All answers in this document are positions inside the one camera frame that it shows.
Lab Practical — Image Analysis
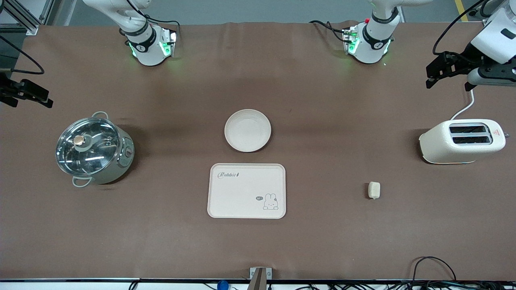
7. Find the glass pot lid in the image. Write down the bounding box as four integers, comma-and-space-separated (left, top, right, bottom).
56, 117, 121, 177

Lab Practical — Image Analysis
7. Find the black base cable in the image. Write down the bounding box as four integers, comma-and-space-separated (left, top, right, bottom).
310, 20, 348, 43
125, 0, 181, 41

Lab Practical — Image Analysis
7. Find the cream rabbit print tray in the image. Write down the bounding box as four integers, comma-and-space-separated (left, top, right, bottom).
207, 163, 287, 219

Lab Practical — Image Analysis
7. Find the black left base cable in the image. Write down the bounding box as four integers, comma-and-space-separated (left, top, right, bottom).
310, 20, 348, 43

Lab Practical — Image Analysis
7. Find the aluminium frame profile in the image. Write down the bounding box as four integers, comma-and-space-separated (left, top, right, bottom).
0, 0, 55, 36
468, 0, 506, 25

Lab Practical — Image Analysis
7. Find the black right base cable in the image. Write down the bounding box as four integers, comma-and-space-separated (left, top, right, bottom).
125, 0, 181, 41

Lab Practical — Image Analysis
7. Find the grey metal clamp bracket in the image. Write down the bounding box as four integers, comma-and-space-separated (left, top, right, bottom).
250, 267, 272, 290

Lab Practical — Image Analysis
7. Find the steel electric cooking pot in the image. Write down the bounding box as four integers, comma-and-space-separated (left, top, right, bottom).
71, 112, 135, 188

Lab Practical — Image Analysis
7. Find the cream two-slot toaster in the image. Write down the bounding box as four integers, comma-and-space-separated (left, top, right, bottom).
419, 119, 509, 164

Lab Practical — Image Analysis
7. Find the brown table cover mat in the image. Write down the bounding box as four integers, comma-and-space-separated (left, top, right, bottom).
0, 22, 516, 280

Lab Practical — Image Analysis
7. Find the round cream plate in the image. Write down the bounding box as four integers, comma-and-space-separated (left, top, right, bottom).
225, 109, 272, 153

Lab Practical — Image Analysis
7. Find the black looped cable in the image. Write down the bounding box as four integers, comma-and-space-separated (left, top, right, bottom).
411, 257, 458, 290

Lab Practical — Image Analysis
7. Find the white toaster power cable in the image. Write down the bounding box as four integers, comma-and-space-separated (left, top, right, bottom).
450, 89, 475, 120

